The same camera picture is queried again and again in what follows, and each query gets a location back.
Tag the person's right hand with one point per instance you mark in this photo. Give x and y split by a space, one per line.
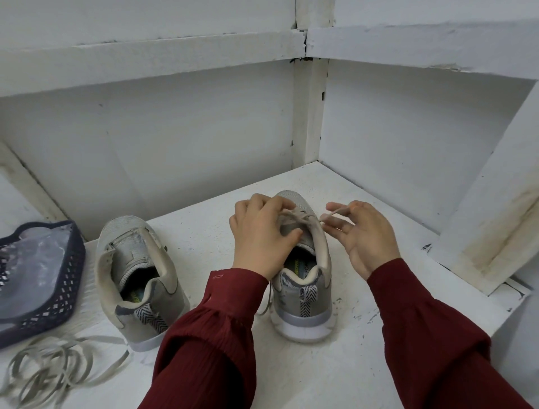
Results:
369 240

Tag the person's left hand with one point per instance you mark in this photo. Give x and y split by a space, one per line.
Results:
259 240

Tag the grey shoelace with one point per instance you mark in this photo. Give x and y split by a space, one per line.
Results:
50 367
333 221

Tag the grey mesh shoe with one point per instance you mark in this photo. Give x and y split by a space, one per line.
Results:
303 312
139 291

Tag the clear plastic bag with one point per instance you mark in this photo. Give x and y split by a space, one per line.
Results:
29 270

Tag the person's left forearm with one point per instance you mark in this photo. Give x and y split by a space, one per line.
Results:
206 345

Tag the person's right forearm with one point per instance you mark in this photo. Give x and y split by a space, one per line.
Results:
446 345

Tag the dark plastic lattice basket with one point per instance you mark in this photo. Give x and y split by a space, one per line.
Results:
46 303

